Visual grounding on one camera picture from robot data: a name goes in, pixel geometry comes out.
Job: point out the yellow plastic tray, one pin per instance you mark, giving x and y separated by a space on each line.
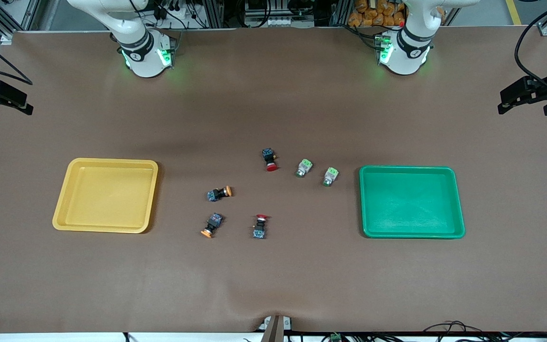
107 194

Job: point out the green push button switch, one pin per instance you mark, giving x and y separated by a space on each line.
331 176
304 167

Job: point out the green plastic tray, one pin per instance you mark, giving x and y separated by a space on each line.
411 202

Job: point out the bag of orange snacks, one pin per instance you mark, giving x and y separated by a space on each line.
373 12

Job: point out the white power strip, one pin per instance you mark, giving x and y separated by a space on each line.
278 21

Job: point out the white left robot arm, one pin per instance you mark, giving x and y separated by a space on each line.
406 57

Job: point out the orange push button switch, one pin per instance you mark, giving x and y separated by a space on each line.
212 224
219 193

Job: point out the metal table clamp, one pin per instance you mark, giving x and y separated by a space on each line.
274 327

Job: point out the red push button switch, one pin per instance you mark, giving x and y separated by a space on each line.
260 227
269 160

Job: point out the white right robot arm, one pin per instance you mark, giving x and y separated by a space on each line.
143 57

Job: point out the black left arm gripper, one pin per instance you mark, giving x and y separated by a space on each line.
541 90

